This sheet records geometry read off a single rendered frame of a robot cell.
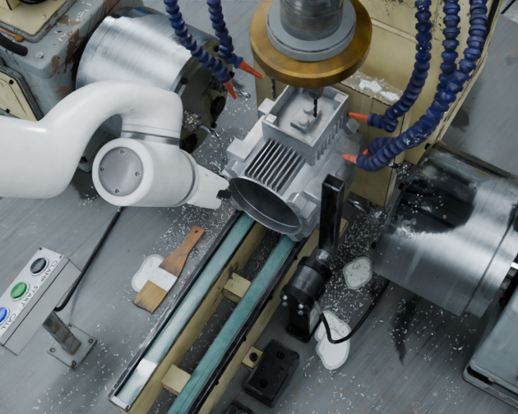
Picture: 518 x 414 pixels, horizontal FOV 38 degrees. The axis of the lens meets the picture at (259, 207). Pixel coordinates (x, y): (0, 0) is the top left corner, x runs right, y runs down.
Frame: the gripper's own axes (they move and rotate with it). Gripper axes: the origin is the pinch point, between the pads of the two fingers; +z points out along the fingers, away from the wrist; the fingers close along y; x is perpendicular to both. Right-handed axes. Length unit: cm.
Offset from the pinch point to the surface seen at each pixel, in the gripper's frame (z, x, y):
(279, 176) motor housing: 7.4, 5.2, 7.8
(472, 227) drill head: 4.5, 11.6, 39.2
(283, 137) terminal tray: 7.8, 11.2, 5.3
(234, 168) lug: 7.3, 2.8, 0.1
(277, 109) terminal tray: 10.3, 14.9, 1.5
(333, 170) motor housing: 14.2, 9.7, 14.1
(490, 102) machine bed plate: 60, 37, 29
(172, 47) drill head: 6.9, 16.8, -19.7
